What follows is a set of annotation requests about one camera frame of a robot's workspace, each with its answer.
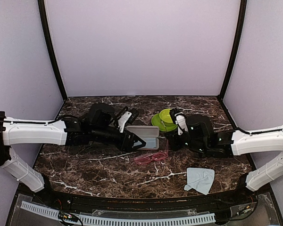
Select right black frame post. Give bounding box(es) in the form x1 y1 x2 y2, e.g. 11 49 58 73
218 0 248 101

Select black frame post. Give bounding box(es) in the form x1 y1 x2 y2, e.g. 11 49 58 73
218 0 248 101
37 0 68 101

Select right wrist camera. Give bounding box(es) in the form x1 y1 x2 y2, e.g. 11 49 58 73
169 108 188 136

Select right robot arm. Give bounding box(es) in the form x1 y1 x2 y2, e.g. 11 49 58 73
165 113 283 204

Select black table front rail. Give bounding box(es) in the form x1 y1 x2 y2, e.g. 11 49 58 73
26 190 258 216

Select pink sunglasses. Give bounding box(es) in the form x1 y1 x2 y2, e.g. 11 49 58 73
134 140 169 165

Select white slotted cable duct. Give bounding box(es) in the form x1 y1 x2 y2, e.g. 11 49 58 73
20 201 216 226

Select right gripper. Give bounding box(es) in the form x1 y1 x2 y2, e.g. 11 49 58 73
165 128 208 153

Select left black frame post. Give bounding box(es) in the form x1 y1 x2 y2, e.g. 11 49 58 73
37 0 68 101

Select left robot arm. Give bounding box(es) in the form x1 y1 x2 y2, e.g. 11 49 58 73
0 103 146 205

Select blue cleaning cloth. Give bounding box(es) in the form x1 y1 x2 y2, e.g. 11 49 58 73
184 168 215 195
144 137 159 150

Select pink glasses case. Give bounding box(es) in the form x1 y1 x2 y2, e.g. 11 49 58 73
126 126 160 150

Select green plate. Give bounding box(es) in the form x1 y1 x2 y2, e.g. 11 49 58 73
151 114 177 132

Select green bowl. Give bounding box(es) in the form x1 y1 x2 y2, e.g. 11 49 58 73
159 108 174 126

